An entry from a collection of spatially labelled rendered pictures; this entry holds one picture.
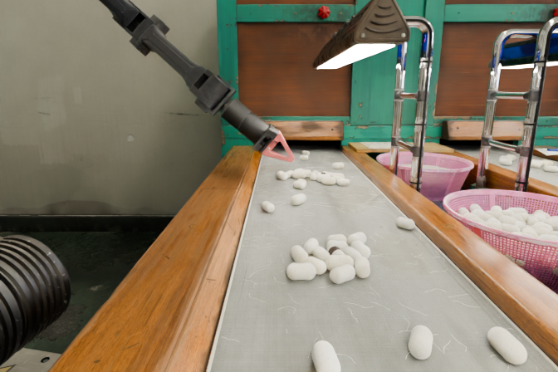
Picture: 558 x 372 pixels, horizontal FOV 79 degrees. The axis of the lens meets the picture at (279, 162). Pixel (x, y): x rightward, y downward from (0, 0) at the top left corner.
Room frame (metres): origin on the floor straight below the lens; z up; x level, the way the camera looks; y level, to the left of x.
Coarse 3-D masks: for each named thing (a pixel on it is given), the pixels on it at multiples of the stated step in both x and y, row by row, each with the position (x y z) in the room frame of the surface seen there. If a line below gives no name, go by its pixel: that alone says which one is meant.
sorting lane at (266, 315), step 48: (288, 192) 0.76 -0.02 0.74; (336, 192) 0.76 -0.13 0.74; (240, 240) 0.50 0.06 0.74; (288, 240) 0.50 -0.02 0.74; (384, 240) 0.50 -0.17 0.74; (240, 288) 0.37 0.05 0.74; (288, 288) 0.37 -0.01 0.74; (336, 288) 0.37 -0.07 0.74; (384, 288) 0.37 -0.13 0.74; (432, 288) 0.37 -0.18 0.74; (240, 336) 0.29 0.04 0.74; (288, 336) 0.29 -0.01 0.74; (336, 336) 0.29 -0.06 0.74; (384, 336) 0.29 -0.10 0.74; (480, 336) 0.29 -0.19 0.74
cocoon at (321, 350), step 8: (320, 344) 0.25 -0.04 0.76; (328, 344) 0.25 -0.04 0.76; (312, 352) 0.25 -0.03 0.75; (320, 352) 0.24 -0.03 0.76; (328, 352) 0.24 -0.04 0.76; (320, 360) 0.24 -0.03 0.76; (328, 360) 0.23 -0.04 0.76; (336, 360) 0.24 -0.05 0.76; (320, 368) 0.23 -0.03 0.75; (328, 368) 0.23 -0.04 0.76; (336, 368) 0.23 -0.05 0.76
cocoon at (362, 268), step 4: (356, 260) 0.41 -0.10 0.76; (360, 260) 0.40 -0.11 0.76; (364, 260) 0.40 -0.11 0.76; (356, 264) 0.40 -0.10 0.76; (360, 264) 0.39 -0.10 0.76; (364, 264) 0.39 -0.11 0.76; (368, 264) 0.40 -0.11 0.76; (356, 268) 0.39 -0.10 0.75; (360, 268) 0.39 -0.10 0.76; (364, 268) 0.39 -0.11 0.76; (368, 268) 0.39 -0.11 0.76; (356, 272) 0.39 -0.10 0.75; (360, 272) 0.38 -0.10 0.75; (364, 272) 0.38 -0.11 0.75; (368, 272) 0.38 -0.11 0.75; (360, 276) 0.38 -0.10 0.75; (364, 276) 0.38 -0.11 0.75
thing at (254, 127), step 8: (248, 120) 0.80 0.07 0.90; (256, 120) 0.80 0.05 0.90; (240, 128) 0.80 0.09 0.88; (248, 128) 0.80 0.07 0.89; (256, 128) 0.80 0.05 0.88; (264, 128) 0.80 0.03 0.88; (248, 136) 0.81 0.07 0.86; (256, 136) 0.80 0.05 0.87; (264, 136) 0.77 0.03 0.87; (256, 144) 0.77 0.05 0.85
